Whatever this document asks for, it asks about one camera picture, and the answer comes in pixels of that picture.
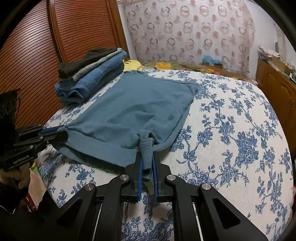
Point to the blue item in box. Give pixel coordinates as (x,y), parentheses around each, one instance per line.
(211,60)

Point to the blue floral white blanket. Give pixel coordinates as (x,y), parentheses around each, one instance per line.
(219,139)

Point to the circle print sheer curtain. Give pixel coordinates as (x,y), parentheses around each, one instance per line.
(185,30)

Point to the folded dark garment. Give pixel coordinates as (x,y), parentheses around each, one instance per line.
(78,63)

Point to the person's left forearm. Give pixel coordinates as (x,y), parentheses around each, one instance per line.
(13,220)

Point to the folded grey garment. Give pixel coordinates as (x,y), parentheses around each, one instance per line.
(92,67)

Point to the teal blue t-shirt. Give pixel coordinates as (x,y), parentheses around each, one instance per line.
(138,104)

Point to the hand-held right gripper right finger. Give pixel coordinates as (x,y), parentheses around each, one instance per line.
(155,183)

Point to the folded blue jeans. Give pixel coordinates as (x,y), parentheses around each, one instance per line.
(92,81)

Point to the person's left hand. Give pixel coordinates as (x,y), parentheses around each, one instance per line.
(22,177)

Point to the yellow plush toy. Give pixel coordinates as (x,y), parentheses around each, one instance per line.
(131,65)

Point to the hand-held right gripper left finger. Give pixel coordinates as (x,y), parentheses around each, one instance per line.
(139,178)

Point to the stack of floral papers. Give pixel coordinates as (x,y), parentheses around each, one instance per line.
(268,51)

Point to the cardboard box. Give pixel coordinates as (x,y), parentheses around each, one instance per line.
(281,63)

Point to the beige side curtain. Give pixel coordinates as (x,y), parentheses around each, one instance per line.
(281,39)

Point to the wooden side cabinet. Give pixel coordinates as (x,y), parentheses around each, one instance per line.
(277,92)

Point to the brown slatted wooden wardrobe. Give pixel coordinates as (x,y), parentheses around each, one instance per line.
(69,41)

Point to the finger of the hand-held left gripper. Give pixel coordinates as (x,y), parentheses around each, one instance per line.
(49,131)
(53,138)

